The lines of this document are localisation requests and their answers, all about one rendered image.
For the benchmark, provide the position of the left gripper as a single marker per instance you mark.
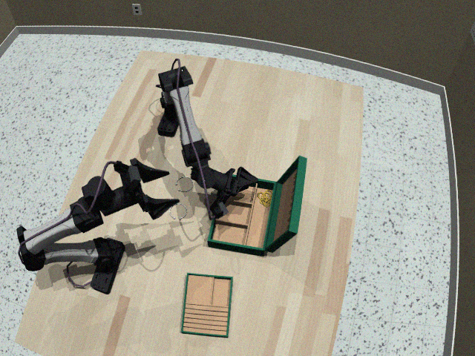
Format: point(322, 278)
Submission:
point(224, 182)

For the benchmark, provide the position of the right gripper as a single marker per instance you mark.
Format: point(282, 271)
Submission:
point(155, 207)

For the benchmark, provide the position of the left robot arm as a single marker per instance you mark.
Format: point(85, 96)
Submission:
point(179, 99)

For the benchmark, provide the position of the gold necklace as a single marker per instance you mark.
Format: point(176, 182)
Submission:
point(265, 198)

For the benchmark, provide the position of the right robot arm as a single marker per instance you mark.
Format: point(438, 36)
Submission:
point(101, 252)

